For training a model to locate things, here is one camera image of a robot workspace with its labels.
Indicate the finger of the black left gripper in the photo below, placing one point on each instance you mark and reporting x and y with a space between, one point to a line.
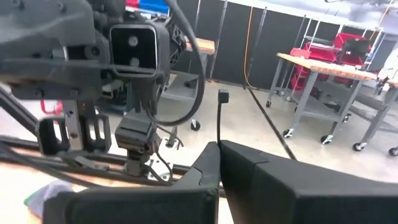
46 81
46 28

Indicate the black glove with grey cuff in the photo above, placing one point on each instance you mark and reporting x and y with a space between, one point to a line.
49 196

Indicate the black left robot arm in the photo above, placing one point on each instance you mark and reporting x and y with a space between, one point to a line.
136 130

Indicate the blue plastic bin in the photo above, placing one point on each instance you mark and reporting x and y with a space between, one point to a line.
154 6

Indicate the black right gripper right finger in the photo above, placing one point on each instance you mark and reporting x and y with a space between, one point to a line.
295 202

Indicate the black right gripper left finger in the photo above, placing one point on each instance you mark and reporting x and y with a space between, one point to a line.
140 208

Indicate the black zip tie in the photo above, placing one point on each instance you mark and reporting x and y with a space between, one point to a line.
223 96

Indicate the wood-top table on casters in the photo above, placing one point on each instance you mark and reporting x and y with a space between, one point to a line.
326 67
202 46

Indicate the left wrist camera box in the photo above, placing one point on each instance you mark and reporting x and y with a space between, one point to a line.
133 49

